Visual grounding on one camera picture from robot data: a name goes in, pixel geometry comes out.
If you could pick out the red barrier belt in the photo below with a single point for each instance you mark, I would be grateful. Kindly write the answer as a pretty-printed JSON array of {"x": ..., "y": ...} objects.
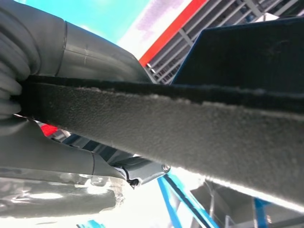
[{"x": 170, "y": 31}]

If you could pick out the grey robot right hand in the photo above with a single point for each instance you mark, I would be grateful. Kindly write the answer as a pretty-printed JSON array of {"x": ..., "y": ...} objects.
[{"x": 47, "y": 157}]

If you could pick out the blue metal shelf rack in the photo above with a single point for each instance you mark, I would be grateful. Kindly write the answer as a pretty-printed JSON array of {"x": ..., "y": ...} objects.
[{"x": 83, "y": 12}]

